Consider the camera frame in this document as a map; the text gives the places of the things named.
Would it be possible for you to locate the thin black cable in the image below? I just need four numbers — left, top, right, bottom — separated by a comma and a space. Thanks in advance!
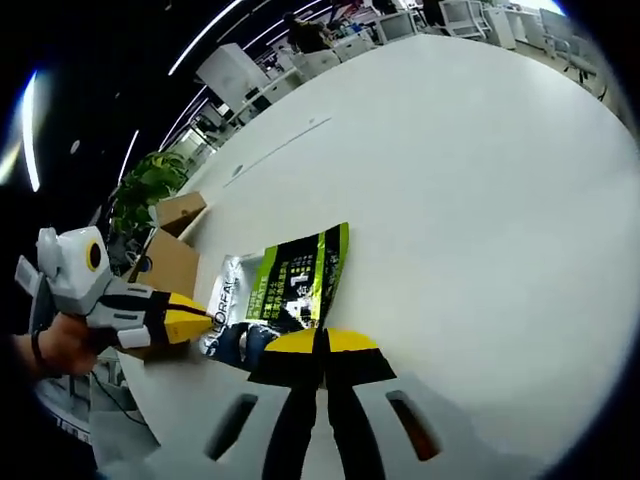
88, 368, 152, 427

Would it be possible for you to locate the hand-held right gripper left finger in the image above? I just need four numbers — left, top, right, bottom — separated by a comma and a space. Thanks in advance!
94, 327, 322, 480

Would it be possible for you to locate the white office chair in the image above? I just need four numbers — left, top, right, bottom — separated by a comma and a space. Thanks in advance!
443, 0, 490, 37
543, 8, 602, 67

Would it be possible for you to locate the green black silver pouch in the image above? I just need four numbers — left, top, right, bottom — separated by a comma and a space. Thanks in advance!
198, 222, 351, 374

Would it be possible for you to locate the black wristband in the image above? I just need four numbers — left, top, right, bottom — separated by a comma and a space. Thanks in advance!
30, 327, 49, 364

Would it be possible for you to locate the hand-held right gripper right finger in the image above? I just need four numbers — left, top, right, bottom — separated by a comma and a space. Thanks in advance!
322, 327, 521, 480

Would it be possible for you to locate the person's left hand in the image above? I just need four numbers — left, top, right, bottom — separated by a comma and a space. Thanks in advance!
42, 312, 122, 378

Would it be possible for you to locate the white table cable cover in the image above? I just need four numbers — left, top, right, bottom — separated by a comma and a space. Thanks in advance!
222, 117, 334, 190

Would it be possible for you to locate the brown cardboard shoe box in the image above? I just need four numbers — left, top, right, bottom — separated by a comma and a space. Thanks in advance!
122, 191, 209, 304

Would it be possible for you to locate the potted green plant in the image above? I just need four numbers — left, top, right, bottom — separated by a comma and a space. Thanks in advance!
110, 151, 189, 252

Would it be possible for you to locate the ceiling light strip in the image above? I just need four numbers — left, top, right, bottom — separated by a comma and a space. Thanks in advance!
167, 0, 262, 77

